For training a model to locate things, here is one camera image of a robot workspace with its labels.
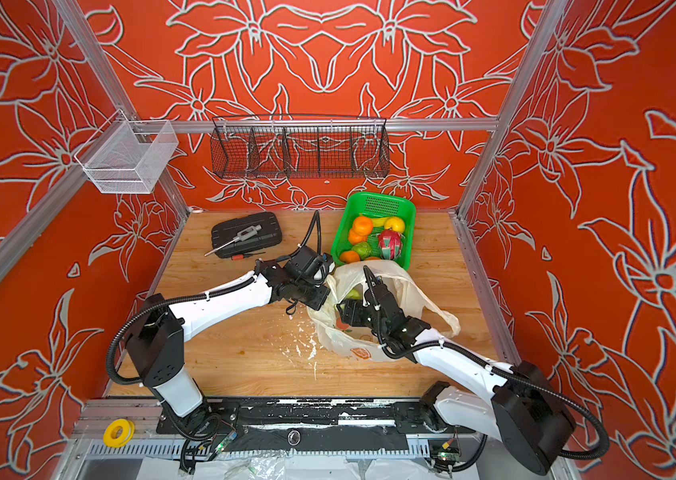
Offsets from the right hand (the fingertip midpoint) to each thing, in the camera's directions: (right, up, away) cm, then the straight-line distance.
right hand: (342, 304), depth 82 cm
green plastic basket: (+14, +32, +39) cm, 52 cm away
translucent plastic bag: (+3, -7, -11) cm, 13 cm away
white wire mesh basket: (-68, +45, +10) cm, 82 cm away
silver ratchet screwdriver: (-36, +19, +20) cm, 45 cm away
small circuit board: (+25, -33, -14) cm, 43 cm away
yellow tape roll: (-55, -29, -11) cm, 63 cm away
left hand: (-5, +3, +1) cm, 6 cm away
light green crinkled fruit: (+8, +15, +18) cm, 25 cm away
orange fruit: (+5, +19, +24) cm, 30 cm away
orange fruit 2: (+8, +23, +20) cm, 32 cm away
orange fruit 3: (+3, +12, +15) cm, 19 cm away
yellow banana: (+15, +25, +29) cm, 41 cm away
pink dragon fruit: (+17, +17, +18) cm, 30 cm away
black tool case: (-25, +20, +22) cm, 39 cm away
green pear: (+3, +3, -1) cm, 4 cm away
